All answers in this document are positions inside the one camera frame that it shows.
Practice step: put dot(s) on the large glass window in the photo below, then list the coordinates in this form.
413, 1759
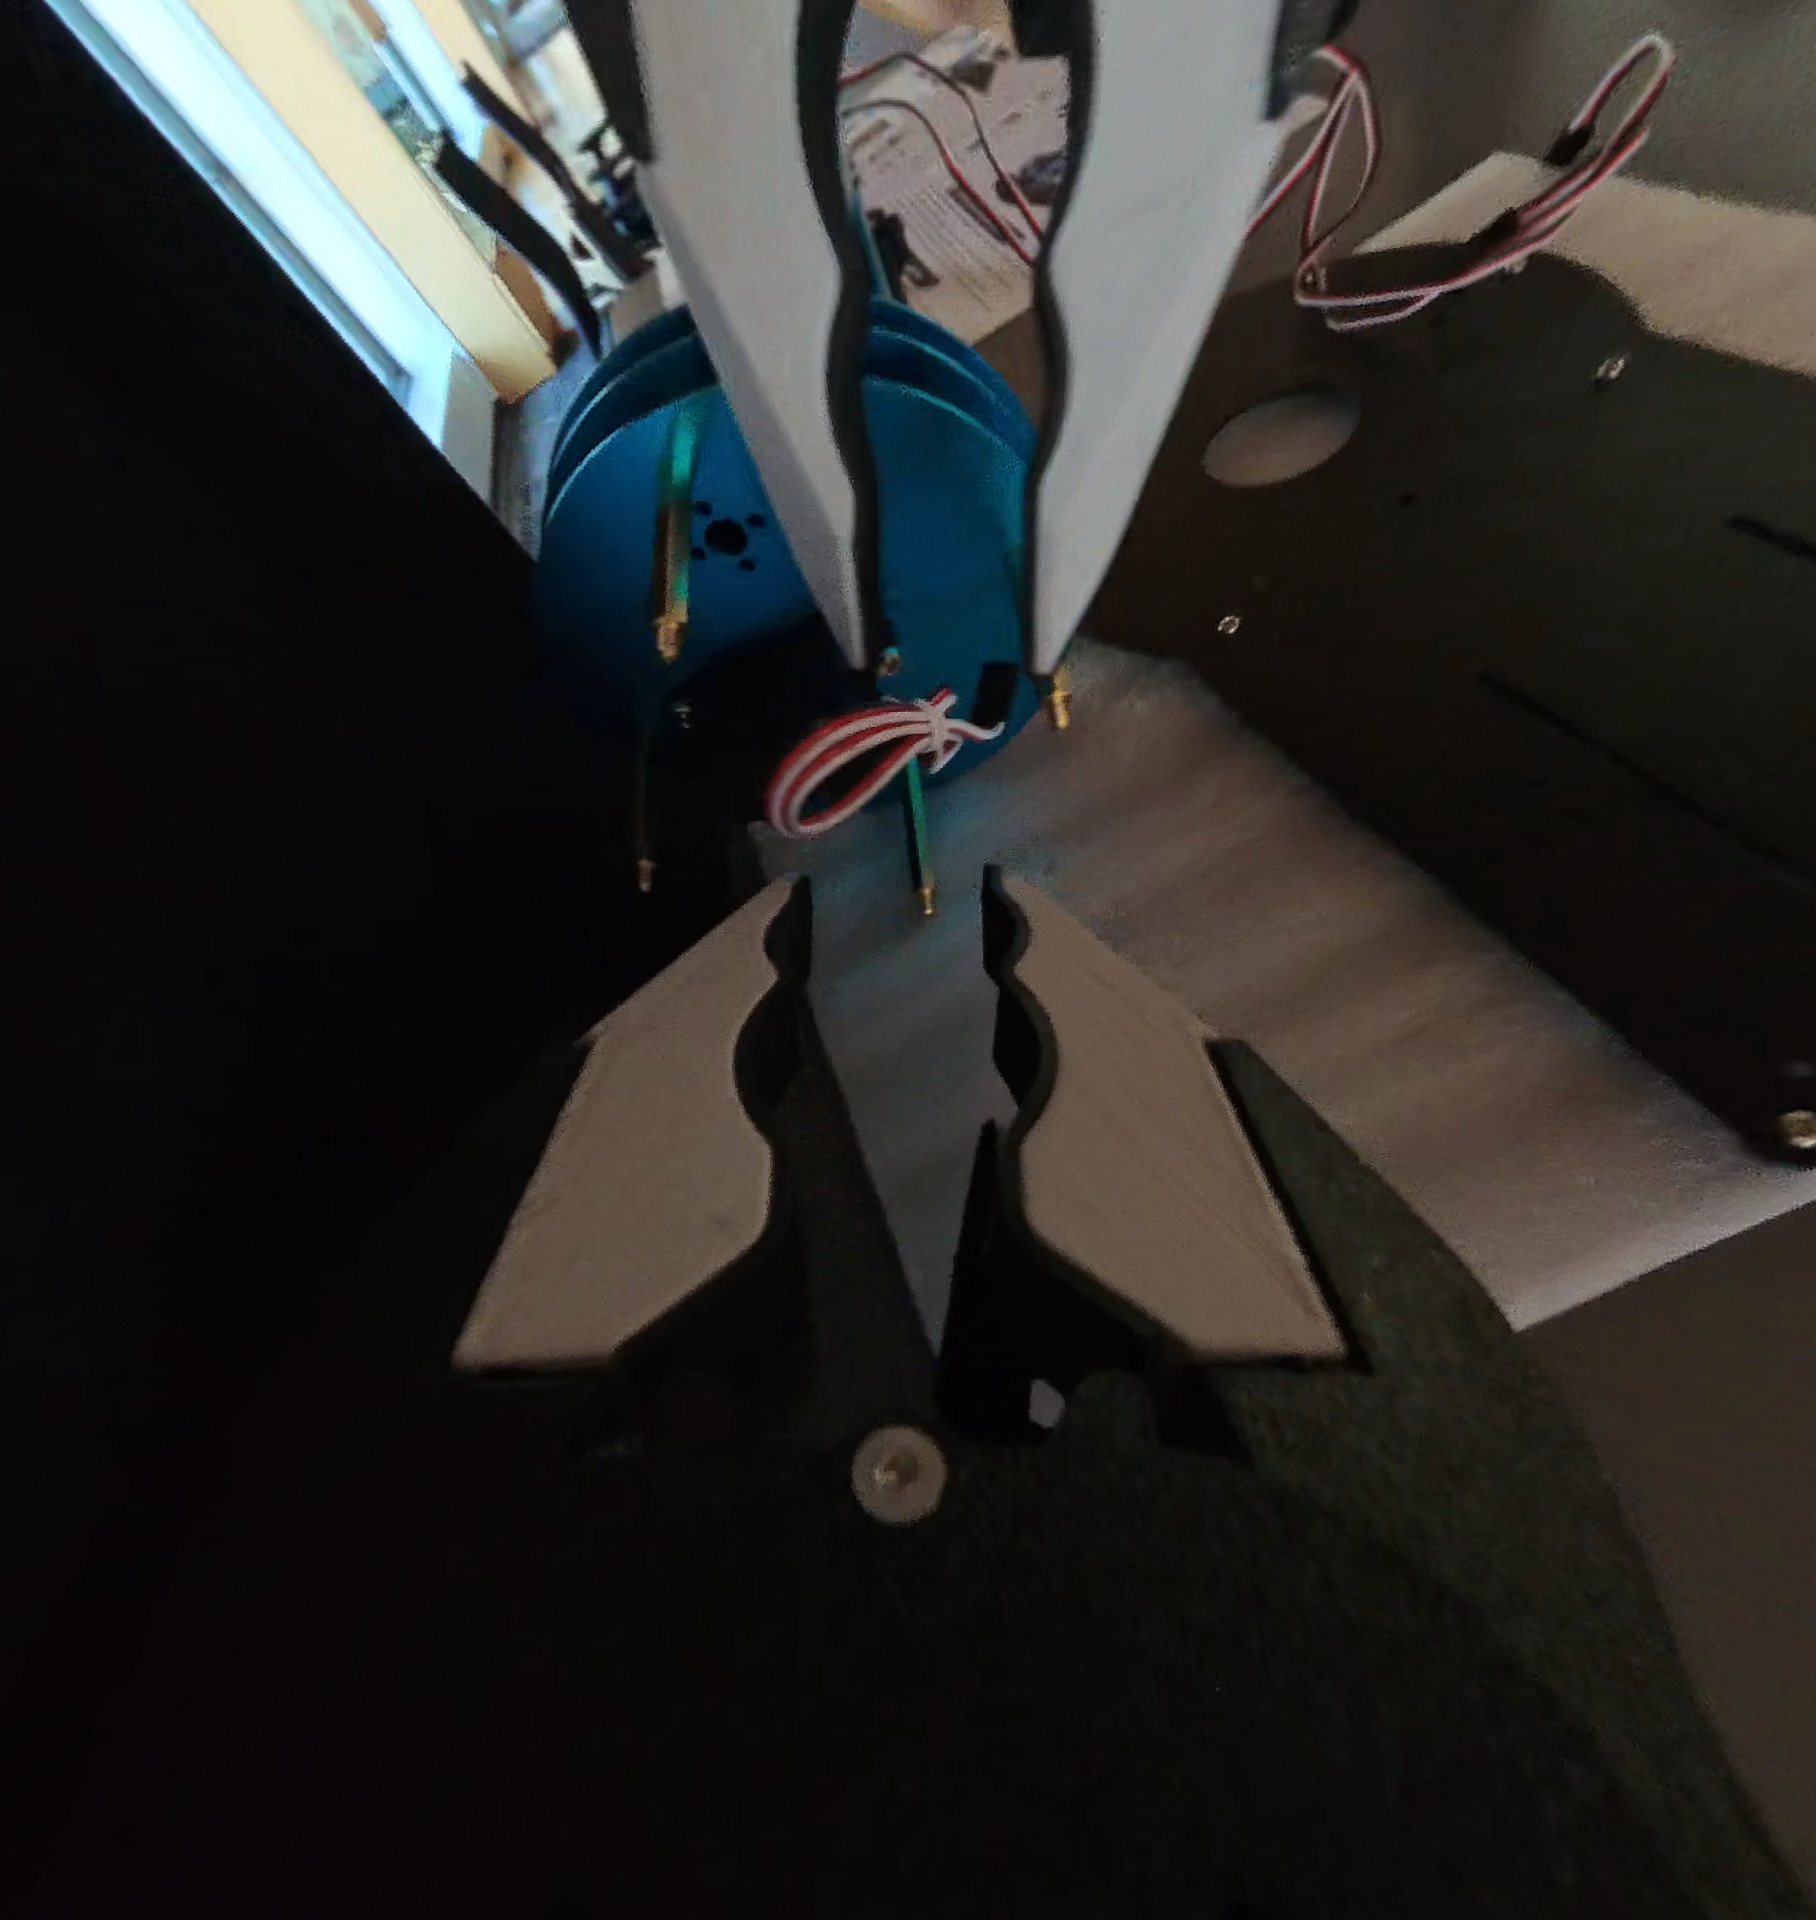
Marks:
270, 224

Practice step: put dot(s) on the person's black clothed torso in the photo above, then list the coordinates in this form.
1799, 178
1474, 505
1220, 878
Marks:
174, 899

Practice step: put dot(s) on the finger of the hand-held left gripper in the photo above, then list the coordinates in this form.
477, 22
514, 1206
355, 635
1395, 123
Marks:
744, 300
1132, 300

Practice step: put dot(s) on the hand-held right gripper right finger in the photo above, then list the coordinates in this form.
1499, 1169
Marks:
1164, 1200

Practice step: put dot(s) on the black office chair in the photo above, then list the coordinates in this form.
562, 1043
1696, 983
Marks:
517, 210

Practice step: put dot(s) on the black metal base plate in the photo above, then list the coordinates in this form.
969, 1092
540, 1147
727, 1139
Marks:
1448, 600

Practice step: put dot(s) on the instruction manual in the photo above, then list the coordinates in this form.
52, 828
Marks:
969, 224

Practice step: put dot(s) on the white foam sheet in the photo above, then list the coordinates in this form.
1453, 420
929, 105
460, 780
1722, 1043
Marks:
1298, 929

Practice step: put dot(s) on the teal blue object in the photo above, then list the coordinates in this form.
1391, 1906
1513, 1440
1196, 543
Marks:
624, 496

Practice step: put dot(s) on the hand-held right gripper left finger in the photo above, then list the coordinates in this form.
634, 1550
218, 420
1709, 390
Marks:
624, 1200

